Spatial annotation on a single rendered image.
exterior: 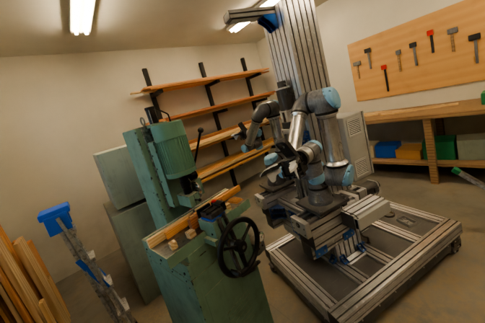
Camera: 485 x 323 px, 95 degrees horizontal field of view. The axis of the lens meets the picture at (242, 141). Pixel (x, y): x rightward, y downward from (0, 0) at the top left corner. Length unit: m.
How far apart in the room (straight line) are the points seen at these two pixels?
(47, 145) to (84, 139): 0.37
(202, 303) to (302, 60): 1.49
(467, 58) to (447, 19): 0.51
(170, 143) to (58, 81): 2.63
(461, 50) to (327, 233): 2.87
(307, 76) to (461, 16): 2.49
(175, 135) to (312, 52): 0.99
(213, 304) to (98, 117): 2.86
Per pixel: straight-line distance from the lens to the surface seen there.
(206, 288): 1.41
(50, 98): 3.67
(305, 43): 1.58
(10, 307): 2.49
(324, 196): 1.39
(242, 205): 1.46
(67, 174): 3.61
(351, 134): 1.69
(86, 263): 1.98
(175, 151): 1.26
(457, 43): 3.74
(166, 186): 1.44
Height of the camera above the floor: 1.49
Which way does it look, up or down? 9 degrees down
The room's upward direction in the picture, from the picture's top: 15 degrees counter-clockwise
